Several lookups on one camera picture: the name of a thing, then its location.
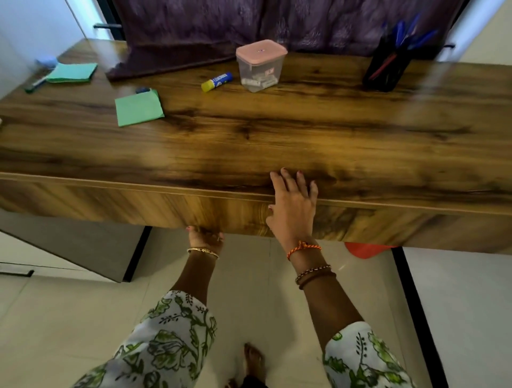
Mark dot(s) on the green paper pad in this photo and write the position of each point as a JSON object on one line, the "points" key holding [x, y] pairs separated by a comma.
{"points": [[72, 72], [139, 108]]}

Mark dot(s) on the person's right forearm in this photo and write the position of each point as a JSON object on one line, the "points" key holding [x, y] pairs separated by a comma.
{"points": [[336, 307]]}

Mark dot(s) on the person's left fingers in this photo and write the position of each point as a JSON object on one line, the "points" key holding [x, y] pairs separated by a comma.
{"points": [[202, 232]]}

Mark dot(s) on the person's right thumb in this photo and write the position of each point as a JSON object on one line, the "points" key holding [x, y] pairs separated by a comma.
{"points": [[272, 219]]}

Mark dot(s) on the person's bare foot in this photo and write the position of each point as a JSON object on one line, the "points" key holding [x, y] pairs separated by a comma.
{"points": [[255, 361]]}

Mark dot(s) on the person's right little finger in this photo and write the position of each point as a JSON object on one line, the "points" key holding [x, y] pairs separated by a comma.
{"points": [[314, 192]]}

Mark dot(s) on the person's right middle finger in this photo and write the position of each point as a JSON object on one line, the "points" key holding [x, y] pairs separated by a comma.
{"points": [[290, 180]]}

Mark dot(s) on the grey cabinet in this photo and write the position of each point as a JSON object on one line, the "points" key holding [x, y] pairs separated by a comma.
{"points": [[80, 248]]}

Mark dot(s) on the black pen holder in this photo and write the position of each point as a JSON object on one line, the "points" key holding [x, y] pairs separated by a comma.
{"points": [[386, 66]]}

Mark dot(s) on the wooden desk drawer front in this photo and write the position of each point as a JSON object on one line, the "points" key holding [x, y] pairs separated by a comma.
{"points": [[120, 204]]}

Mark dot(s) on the gold bangle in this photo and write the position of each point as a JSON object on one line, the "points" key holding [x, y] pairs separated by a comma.
{"points": [[203, 251]]}

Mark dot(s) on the small blue eraser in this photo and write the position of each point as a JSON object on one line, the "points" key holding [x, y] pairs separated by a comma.
{"points": [[142, 90]]}

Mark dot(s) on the person's right hand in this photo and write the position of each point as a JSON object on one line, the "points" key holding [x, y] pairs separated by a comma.
{"points": [[294, 216]]}

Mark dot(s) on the green marker pen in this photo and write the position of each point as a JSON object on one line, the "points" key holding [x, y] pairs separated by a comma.
{"points": [[36, 84]]}

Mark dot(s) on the purple patterned curtain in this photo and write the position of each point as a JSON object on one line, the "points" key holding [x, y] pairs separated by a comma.
{"points": [[248, 24]]}

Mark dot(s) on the red pen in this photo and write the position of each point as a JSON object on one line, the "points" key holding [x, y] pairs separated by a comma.
{"points": [[383, 66]]}

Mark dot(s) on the clear container with pink lid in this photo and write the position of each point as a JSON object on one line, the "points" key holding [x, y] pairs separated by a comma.
{"points": [[260, 66]]}

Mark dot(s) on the blue and yellow glue stick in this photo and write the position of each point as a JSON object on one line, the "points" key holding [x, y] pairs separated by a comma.
{"points": [[216, 81]]}

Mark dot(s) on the blue pen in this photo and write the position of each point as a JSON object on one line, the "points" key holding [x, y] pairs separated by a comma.
{"points": [[412, 24], [400, 31], [423, 39]]}

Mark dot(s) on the person's left forearm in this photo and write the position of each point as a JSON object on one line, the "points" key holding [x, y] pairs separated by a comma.
{"points": [[176, 319]]}

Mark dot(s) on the white pieces in container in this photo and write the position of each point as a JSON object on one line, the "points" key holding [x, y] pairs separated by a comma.
{"points": [[260, 79]]}

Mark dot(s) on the orange plastic object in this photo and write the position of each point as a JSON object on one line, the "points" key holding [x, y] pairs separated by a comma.
{"points": [[366, 248]]}

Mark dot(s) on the person's left hand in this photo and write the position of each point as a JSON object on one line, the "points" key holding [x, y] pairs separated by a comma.
{"points": [[206, 240]]}

